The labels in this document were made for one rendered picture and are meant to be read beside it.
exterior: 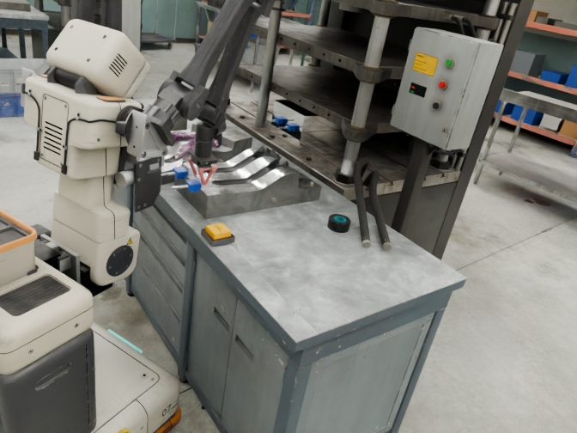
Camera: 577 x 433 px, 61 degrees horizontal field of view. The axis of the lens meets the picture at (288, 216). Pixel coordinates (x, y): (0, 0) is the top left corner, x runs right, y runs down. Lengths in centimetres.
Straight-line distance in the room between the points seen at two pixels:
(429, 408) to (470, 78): 139
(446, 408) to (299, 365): 118
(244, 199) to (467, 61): 93
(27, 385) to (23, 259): 30
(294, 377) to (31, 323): 66
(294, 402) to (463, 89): 123
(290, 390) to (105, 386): 68
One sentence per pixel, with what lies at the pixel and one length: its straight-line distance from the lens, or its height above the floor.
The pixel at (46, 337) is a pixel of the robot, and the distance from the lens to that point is 129.
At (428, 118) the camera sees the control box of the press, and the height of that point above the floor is 116.
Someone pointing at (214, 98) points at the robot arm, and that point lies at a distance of 156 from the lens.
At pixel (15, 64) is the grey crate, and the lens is 543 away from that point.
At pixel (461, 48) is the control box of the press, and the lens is 194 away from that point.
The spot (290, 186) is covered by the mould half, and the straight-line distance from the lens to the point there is 181.
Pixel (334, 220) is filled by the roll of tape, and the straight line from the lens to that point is 173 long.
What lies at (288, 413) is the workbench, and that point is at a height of 50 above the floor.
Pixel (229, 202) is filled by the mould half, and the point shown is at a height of 85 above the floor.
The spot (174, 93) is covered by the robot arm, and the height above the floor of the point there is 126.
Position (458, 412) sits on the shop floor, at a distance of 242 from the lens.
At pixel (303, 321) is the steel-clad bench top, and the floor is 80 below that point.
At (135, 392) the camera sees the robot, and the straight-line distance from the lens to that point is 179.
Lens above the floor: 160
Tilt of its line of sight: 27 degrees down
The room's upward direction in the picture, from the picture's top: 10 degrees clockwise
